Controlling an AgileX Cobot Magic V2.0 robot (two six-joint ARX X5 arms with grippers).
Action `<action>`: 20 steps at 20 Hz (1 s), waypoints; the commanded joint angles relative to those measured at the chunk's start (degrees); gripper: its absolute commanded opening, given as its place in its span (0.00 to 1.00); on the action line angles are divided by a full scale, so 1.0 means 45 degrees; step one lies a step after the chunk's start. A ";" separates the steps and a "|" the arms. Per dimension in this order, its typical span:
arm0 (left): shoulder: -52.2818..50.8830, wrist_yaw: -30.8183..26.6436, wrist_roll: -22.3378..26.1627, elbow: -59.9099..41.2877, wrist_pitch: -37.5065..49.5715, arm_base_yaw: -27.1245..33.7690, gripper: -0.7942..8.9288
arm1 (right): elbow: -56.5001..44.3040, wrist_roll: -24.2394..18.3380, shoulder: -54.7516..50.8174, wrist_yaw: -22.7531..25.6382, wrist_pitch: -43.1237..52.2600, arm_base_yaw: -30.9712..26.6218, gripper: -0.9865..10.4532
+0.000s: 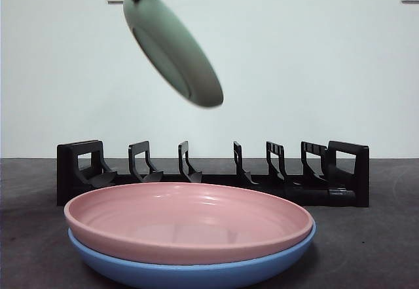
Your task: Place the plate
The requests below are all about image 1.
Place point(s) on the pale green plate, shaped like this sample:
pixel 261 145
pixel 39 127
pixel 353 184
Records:
pixel 176 50

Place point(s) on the pink plate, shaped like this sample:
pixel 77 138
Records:
pixel 183 236

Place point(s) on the blue plate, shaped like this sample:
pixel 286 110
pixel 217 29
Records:
pixel 196 276

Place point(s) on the black plate rack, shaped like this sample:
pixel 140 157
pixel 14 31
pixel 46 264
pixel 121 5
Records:
pixel 347 171

